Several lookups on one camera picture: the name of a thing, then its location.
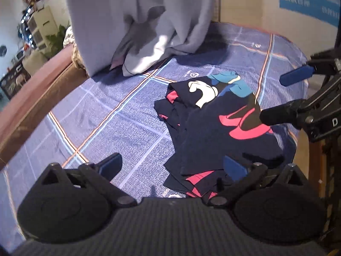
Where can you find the floral blanket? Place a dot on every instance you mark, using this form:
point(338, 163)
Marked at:
point(69, 41)

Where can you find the white cabinet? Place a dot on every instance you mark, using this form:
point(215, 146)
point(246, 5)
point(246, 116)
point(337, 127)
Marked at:
point(45, 25)

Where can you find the blue plaid bed sheet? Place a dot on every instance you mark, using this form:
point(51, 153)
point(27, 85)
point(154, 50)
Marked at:
point(112, 117)

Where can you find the green potted plant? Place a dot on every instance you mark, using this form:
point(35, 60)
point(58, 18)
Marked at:
point(57, 42)

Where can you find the grey draped garment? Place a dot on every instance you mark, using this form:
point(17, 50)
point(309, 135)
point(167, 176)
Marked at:
point(138, 24)

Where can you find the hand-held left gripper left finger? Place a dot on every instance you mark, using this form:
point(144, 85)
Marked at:
point(112, 163)

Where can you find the wooden board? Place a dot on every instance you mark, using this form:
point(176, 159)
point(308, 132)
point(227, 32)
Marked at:
point(303, 152)

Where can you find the navy cartoon print sweater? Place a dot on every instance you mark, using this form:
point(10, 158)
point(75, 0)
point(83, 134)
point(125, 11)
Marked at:
point(221, 128)

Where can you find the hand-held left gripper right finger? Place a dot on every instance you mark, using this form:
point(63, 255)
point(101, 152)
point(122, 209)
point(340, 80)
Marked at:
point(234, 166)

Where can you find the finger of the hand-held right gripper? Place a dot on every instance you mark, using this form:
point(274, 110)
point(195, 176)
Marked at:
point(277, 113)
point(295, 75)

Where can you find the brown mattress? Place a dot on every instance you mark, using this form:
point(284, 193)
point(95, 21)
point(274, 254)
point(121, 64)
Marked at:
point(34, 93)

